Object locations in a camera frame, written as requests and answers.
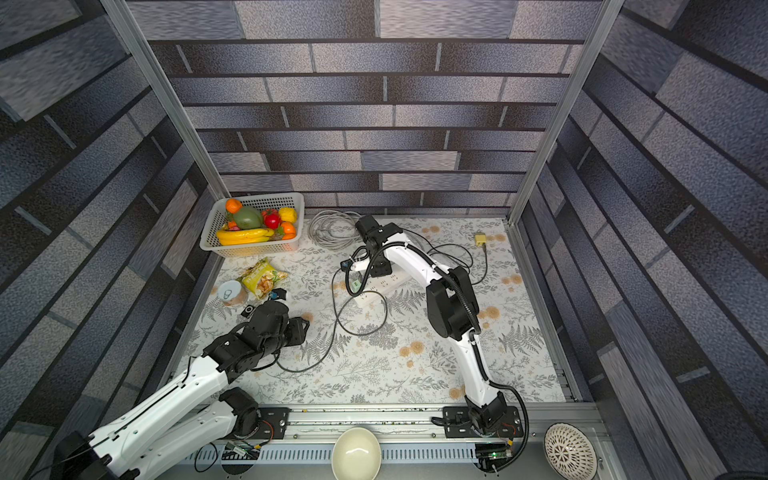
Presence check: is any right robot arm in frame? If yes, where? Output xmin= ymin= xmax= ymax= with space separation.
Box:
xmin=340 ymin=215 xmax=529 ymax=474

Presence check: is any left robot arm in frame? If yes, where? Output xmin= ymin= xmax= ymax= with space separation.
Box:
xmin=50 ymin=300 xmax=310 ymax=479

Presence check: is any white power strip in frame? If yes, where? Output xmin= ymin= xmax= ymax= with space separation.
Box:
xmin=354 ymin=271 xmax=412 ymax=308

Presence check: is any yellow corn chips bag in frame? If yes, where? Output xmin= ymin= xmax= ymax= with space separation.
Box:
xmin=238 ymin=258 xmax=289 ymax=299

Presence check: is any pull-tab food can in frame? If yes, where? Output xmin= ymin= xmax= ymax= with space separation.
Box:
xmin=217 ymin=280 xmax=249 ymax=307

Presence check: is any yellow plastic corn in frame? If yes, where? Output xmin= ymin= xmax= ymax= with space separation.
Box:
xmin=278 ymin=207 xmax=298 ymax=224

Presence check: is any yellow plastic banana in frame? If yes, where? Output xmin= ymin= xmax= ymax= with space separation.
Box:
xmin=216 ymin=228 xmax=275 ymax=246

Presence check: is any green plastic mango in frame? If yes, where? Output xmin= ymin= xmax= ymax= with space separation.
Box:
xmin=233 ymin=206 xmax=264 ymax=230

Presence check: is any white plastic fruit basket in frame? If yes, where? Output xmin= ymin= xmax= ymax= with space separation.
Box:
xmin=199 ymin=192 xmax=304 ymax=258

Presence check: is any orange plastic tangerine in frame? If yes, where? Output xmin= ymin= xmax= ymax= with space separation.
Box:
xmin=225 ymin=198 xmax=242 ymax=215

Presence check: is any cream ceramic bowl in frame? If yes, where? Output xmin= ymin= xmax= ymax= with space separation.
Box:
xmin=331 ymin=427 xmax=382 ymax=480

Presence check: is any white woven plate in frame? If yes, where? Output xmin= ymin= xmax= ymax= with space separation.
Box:
xmin=543 ymin=423 xmax=598 ymax=480

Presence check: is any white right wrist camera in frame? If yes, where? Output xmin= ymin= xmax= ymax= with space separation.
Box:
xmin=340 ymin=258 xmax=370 ymax=273

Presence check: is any coiled grey cable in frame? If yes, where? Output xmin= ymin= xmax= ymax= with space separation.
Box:
xmin=307 ymin=209 xmax=365 ymax=253

